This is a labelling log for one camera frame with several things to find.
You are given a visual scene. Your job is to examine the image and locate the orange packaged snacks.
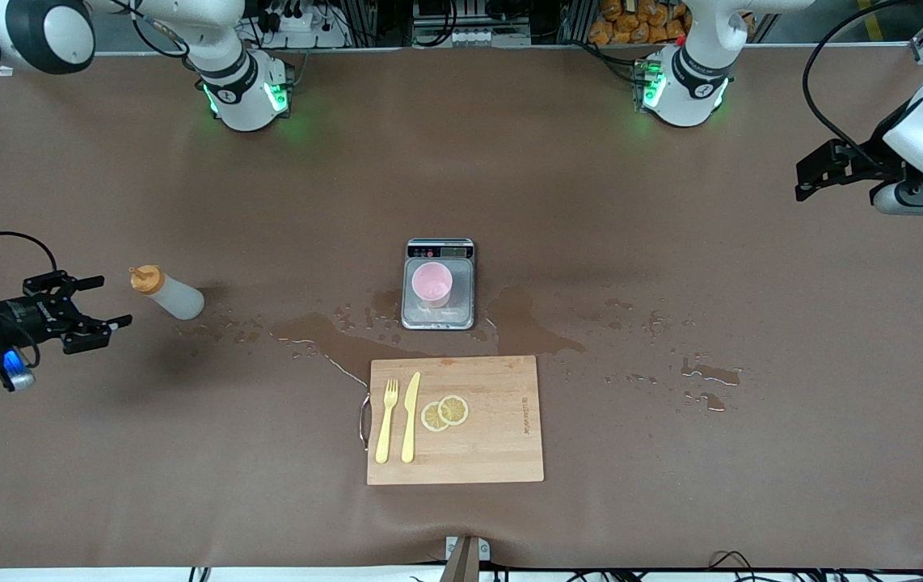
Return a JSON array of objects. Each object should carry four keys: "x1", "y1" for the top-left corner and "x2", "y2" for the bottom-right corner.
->
[{"x1": 588, "y1": 0, "x2": 693, "y2": 46}]

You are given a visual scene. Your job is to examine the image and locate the metal bracket with post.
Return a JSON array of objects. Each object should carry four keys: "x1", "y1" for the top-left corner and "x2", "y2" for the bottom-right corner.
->
[{"x1": 441, "y1": 535, "x2": 491, "y2": 582}]

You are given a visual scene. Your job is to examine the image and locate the black floor cable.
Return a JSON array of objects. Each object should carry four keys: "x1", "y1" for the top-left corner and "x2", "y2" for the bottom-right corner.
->
[{"x1": 704, "y1": 550, "x2": 765, "y2": 582}]

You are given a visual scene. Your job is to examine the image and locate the yellow plastic fork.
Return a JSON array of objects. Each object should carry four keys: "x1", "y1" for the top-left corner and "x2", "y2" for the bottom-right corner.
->
[{"x1": 375, "y1": 378, "x2": 399, "y2": 465}]

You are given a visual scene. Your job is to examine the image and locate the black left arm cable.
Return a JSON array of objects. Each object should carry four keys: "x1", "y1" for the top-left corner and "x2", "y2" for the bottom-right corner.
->
[{"x1": 802, "y1": 0, "x2": 915, "y2": 167}]

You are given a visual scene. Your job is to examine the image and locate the white power strip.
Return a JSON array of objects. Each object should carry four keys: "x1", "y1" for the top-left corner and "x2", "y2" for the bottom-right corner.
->
[{"x1": 263, "y1": 6, "x2": 349, "y2": 48}]

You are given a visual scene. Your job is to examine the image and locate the pink plastic cup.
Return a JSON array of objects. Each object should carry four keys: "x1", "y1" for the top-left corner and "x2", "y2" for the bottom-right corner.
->
[{"x1": 411, "y1": 262, "x2": 454, "y2": 310}]

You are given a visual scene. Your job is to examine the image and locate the white squeeze bottle orange cap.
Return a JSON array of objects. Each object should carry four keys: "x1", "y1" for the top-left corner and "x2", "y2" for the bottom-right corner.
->
[{"x1": 129, "y1": 265, "x2": 205, "y2": 321}]

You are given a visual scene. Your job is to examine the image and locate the yellow plastic knife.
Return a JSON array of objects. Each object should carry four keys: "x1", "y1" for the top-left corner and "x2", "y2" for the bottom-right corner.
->
[{"x1": 401, "y1": 371, "x2": 422, "y2": 464}]

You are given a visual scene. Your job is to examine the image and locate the steel digital kitchen scale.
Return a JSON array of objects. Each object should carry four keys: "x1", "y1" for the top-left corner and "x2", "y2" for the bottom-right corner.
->
[{"x1": 401, "y1": 238, "x2": 477, "y2": 331}]

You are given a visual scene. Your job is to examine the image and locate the grey socket strip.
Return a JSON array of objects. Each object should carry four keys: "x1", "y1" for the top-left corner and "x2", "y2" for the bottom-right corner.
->
[{"x1": 415, "y1": 26, "x2": 531, "y2": 46}]

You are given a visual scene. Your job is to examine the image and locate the wooden cutting board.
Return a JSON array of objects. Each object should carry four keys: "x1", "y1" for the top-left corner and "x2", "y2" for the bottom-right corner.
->
[{"x1": 359, "y1": 356, "x2": 545, "y2": 486}]

